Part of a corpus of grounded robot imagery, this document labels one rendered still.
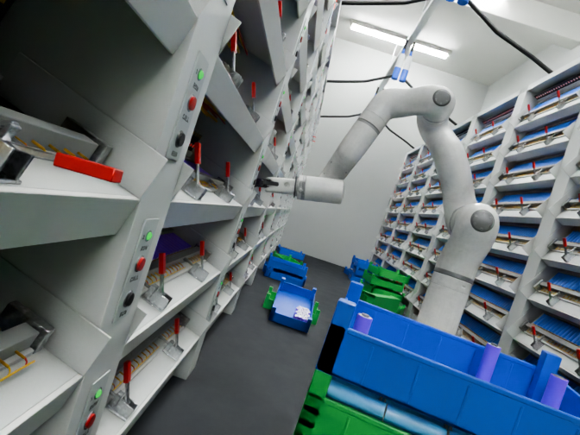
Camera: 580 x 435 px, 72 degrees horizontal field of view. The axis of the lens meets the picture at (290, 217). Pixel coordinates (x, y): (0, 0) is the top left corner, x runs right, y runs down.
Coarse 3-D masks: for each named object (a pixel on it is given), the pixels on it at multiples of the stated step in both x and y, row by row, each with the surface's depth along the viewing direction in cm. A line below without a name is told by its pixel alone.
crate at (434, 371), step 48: (336, 336) 43; (384, 336) 61; (432, 336) 59; (384, 384) 42; (432, 384) 41; (480, 384) 40; (528, 384) 56; (480, 432) 39; (528, 432) 38; (576, 432) 38
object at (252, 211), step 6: (252, 192) 120; (258, 192) 181; (252, 198) 120; (264, 198) 181; (270, 198) 181; (264, 204) 181; (246, 210) 124; (252, 210) 139; (258, 210) 158; (246, 216) 134; (252, 216) 152
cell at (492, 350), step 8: (488, 344) 54; (496, 344) 54; (488, 352) 54; (496, 352) 54; (488, 360) 54; (496, 360) 54; (480, 368) 54; (488, 368) 54; (480, 376) 54; (488, 376) 54
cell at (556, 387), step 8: (552, 376) 46; (560, 376) 47; (552, 384) 46; (560, 384) 46; (544, 392) 47; (552, 392) 46; (560, 392) 46; (544, 400) 47; (552, 400) 46; (560, 400) 46
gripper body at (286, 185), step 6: (270, 180) 133; (276, 180) 131; (282, 180) 131; (288, 180) 131; (294, 180) 132; (270, 186) 131; (276, 186) 131; (282, 186) 131; (288, 186) 132; (294, 186) 132; (276, 192) 134; (282, 192) 133; (288, 192) 132; (294, 192) 133
